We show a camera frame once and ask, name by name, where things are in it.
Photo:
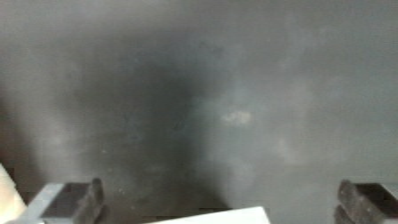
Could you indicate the white drawer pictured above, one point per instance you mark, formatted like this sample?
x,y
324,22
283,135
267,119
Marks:
x,y
237,216

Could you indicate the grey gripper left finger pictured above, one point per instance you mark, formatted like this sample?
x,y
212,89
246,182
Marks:
x,y
68,204

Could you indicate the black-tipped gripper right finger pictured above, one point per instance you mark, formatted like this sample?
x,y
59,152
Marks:
x,y
369,203

